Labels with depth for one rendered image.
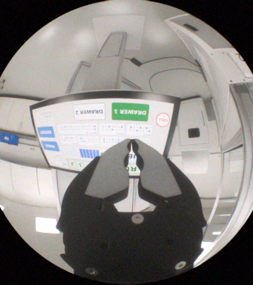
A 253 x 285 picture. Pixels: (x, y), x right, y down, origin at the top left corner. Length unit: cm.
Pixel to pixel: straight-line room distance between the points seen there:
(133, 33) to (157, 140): 103
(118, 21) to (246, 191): 124
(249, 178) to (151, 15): 118
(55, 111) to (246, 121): 51
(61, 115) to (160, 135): 30
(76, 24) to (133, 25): 56
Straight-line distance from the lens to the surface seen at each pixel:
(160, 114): 27
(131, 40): 116
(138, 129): 28
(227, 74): 34
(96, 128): 29
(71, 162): 41
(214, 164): 338
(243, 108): 29
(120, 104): 26
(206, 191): 354
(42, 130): 42
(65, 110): 31
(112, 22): 111
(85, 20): 120
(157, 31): 117
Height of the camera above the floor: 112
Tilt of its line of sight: 9 degrees down
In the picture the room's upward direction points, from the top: 178 degrees counter-clockwise
